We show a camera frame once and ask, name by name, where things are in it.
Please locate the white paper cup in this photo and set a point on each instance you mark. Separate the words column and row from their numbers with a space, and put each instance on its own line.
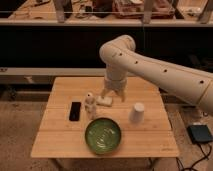
column 137, row 113

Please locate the black box on floor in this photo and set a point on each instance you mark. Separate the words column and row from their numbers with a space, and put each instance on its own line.
column 199, row 134

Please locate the green ceramic bowl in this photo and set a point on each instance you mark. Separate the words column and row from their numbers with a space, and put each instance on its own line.
column 103, row 136

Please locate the wooden table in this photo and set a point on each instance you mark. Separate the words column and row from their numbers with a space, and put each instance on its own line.
column 135, row 128

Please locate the white rectangular sponge block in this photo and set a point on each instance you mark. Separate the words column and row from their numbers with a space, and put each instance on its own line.
column 106, row 101

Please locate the black smartphone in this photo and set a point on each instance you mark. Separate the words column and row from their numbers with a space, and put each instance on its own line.
column 75, row 111

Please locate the small white figurine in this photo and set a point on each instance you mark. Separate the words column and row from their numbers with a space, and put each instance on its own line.
column 90, row 105

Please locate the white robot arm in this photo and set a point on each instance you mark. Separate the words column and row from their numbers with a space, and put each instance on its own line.
column 190, row 85

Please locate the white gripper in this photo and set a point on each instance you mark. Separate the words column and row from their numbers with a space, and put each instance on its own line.
column 116, row 86

